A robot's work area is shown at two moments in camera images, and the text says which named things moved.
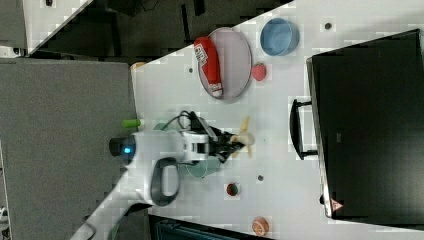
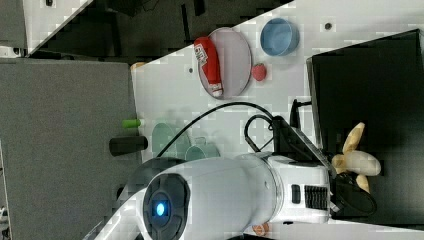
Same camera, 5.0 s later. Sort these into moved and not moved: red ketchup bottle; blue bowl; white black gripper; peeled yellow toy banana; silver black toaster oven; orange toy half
Moved: white black gripper; peeled yellow toy banana
Not moved: silver black toaster oven; red ketchup bottle; blue bowl; orange toy half
